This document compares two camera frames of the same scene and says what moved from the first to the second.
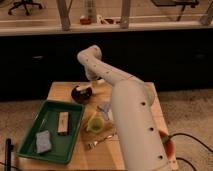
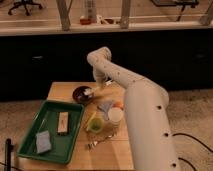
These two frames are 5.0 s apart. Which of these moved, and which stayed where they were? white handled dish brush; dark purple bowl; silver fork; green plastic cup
Moved: white handled dish brush
Stayed: green plastic cup; silver fork; dark purple bowl
